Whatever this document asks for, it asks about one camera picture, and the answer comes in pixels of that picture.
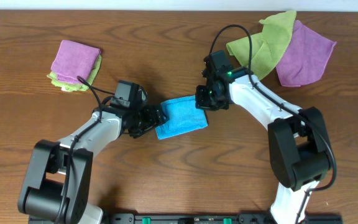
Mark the blue microfiber cloth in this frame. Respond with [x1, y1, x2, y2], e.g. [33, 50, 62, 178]
[155, 95, 208, 140]

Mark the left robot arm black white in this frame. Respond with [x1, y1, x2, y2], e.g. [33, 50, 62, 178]
[17, 80, 168, 224]

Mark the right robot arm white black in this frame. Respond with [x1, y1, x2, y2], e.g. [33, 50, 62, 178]
[196, 50, 334, 223]

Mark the folded green cloth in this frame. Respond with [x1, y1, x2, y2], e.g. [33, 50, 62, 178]
[47, 55, 102, 92]

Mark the folded purple cloth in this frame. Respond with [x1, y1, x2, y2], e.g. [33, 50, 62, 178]
[51, 40, 101, 84]

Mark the loose green microfiber cloth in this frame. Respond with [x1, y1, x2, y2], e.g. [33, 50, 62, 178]
[226, 11, 296, 80]

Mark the loose purple microfiber cloth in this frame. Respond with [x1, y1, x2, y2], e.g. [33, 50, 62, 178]
[276, 20, 336, 87]

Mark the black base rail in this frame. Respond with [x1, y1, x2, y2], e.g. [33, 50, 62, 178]
[27, 213, 343, 224]

